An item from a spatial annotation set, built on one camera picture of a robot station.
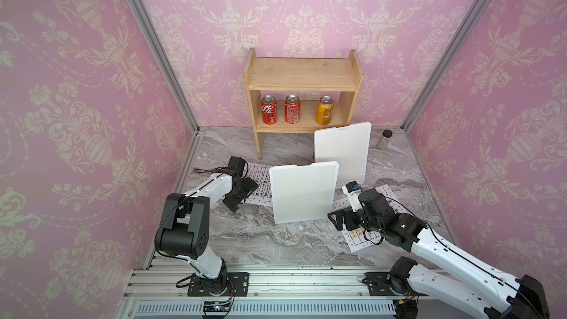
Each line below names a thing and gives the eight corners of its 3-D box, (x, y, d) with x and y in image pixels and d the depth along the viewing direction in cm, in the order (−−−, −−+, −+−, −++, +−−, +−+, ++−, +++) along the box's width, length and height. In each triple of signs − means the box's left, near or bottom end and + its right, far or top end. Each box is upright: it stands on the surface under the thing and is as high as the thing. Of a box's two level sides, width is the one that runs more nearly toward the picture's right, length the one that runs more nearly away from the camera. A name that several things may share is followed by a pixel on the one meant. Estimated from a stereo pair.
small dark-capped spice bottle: (378, 149, 115) (385, 135, 106) (376, 143, 117) (382, 129, 109) (387, 149, 115) (394, 135, 106) (384, 143, 117) (392, 129, 109)
